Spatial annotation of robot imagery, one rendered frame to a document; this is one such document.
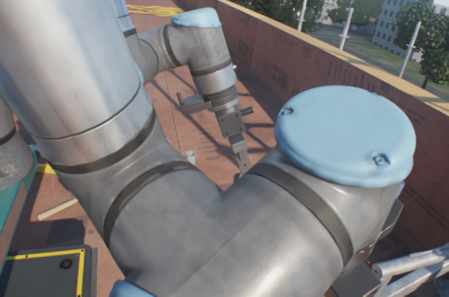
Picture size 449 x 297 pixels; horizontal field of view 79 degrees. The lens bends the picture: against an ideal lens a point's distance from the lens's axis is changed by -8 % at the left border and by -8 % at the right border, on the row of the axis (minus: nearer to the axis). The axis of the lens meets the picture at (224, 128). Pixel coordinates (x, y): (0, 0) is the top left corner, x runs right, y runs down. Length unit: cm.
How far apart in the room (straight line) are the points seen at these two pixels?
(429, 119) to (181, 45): 153
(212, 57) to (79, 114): 42
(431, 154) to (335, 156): 170
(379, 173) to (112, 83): 16
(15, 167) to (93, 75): 55
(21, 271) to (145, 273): 92
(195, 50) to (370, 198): 46
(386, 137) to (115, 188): 17
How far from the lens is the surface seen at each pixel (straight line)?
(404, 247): 191
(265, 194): 17
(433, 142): 186
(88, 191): 23
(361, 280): 36
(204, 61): 58
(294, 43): 312
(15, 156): 71
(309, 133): 18
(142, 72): 50
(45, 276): 105
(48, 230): 162
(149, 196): 19
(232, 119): 60
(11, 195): 69
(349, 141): 18
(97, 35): 18
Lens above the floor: 114
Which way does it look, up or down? 28 degrees down
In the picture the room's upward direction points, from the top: 9 degrees clockwise
